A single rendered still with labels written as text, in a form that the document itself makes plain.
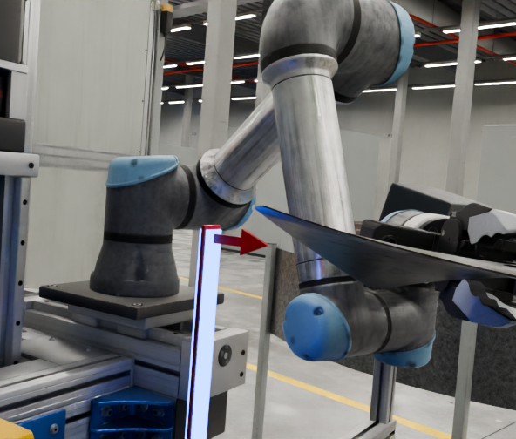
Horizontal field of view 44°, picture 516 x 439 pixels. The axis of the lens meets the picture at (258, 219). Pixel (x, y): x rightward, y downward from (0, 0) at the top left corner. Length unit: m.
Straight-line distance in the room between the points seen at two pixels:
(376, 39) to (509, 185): 6.16
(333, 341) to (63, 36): 1.86
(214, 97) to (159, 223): 6.23
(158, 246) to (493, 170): 6.18
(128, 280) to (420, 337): 0.48
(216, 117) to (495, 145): 3.00
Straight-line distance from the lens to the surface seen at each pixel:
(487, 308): 0.56
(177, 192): 1.07
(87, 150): 2.45
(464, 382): 2.34
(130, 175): 1.05
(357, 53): 0.87
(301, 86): 0.77
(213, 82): 7.30
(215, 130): 7.24
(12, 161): 0.98
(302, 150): 0.75
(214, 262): 0.59
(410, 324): 0.79
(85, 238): 2.46
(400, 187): 1.11
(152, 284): 1.05
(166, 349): 1.00
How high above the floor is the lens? 1.23
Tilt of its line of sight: 3 degrees down
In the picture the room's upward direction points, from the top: 4 degrees clockwise
